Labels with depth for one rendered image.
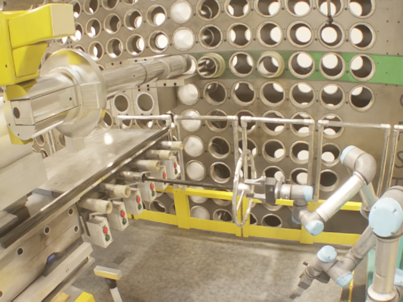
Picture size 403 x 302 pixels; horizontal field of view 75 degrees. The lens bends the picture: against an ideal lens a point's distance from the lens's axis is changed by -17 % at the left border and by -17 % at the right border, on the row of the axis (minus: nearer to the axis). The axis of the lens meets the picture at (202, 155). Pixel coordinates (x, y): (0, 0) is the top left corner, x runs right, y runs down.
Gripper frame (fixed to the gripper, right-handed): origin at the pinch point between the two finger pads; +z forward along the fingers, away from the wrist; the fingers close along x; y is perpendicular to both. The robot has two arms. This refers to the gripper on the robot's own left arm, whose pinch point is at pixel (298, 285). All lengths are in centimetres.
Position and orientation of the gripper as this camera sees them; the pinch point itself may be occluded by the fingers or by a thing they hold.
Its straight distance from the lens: 156.8
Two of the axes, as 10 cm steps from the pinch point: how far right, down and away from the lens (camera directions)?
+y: -8.2, -4.8, 3.1
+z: -1.9, 7.5, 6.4
